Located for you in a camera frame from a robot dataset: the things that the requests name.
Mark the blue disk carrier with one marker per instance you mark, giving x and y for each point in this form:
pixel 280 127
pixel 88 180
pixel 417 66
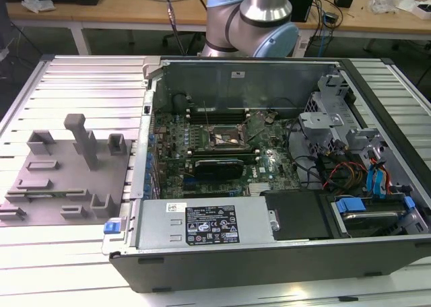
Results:
pixel 350 206

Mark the grey parts rack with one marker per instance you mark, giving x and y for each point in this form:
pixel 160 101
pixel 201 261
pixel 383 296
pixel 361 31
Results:
pixel 67 172

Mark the hard disk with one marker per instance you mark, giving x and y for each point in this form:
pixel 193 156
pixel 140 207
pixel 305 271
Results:
pixel 370 223

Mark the grey power supply unit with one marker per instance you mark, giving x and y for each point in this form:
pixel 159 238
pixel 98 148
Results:
pixel 151 219

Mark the black plastic shroud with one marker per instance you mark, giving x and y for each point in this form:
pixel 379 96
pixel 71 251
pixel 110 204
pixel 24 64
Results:
pixel 296 216

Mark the silver chipset heatsink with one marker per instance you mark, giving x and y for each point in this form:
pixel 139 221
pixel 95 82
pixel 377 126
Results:
pixel 259 188

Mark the green RAM stick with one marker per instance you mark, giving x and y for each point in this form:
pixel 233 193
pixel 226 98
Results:
pixel 232 156

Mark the green motherboard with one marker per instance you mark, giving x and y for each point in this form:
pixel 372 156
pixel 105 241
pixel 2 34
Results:
pixel 284 180

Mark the CPU socket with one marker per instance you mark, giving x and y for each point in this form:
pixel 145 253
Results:
pixel 224 138

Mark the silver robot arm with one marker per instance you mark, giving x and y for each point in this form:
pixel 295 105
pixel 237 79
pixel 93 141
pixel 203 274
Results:
pixel 262 4

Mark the blue case latch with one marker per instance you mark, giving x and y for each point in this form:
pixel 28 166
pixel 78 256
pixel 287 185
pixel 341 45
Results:
pixel 112 227

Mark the wooden desk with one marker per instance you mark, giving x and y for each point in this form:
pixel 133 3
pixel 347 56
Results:
pixel 118 15

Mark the white case label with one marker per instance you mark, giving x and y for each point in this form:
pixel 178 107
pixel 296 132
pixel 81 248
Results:
pixel 237 74

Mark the black graphics card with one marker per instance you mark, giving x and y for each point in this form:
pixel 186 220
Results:
pixel 219 169

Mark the small white box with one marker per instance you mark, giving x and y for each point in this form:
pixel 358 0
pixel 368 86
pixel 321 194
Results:
pixel 424 10

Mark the clear plastic bags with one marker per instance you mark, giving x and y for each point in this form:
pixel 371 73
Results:
pixel 387 2

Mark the crumpled white plastic bag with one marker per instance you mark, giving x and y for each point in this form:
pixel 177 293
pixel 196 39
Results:
pixel 37 4

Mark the black computer tower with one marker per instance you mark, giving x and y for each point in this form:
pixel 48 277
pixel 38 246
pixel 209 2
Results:
pixel 303 0

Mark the metal disk bay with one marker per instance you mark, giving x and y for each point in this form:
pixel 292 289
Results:
pixel 320 118
pixel 360 135

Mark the silver coin cell battery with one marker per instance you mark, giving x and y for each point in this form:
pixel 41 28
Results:
pixel 269 119

